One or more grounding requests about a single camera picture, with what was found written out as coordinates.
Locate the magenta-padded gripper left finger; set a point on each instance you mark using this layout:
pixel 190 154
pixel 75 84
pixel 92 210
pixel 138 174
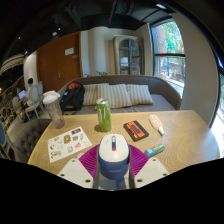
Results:
pixel 74 171

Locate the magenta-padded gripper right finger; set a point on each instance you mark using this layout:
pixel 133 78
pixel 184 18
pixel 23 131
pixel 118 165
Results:
pixel 151 170

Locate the white and blue computer mouse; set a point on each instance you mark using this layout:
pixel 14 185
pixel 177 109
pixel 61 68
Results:
pixel 113 160

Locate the pale landscape print mouse pad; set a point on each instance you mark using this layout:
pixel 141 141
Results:
pixel 113 184

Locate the small green and white pack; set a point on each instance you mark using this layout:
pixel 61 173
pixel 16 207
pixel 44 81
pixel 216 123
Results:
pixel 154 150

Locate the white sticker sheet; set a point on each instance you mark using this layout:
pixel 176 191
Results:
pixel 68 144

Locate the black and orange flat box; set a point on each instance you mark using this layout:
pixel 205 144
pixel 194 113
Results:
pixel 136 130

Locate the white and orange tube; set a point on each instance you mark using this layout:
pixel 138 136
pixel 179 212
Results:
pixel 155 122

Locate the grey tufted armchair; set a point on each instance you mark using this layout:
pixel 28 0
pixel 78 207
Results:
pixel 30 136

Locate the clear plastic cup with lid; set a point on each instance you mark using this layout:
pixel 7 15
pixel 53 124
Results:
pixel 56 111

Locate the green drink can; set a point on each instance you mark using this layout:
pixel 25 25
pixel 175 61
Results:
pixel 104 116

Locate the black and orange backpack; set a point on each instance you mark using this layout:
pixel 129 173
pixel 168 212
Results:
pixel 72 98

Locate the striped cushion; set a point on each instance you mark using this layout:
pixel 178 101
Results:
pixel 140 94
pixel 89 95
pixel 115 96

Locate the grey curved sofa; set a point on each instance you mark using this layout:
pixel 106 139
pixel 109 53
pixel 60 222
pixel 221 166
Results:
pixel 163 90

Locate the white chair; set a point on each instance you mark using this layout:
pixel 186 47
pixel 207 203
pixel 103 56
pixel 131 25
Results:
pixel 34 100

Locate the laptop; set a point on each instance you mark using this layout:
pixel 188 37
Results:
pixel 22 94

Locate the person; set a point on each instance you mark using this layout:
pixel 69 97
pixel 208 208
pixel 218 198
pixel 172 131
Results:
pixel 30 85

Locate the brown wooden door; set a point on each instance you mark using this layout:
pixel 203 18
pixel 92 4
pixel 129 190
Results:
pixel 60 63

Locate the glass door cabinet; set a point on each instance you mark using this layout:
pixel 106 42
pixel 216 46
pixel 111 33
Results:
pixel 128 55

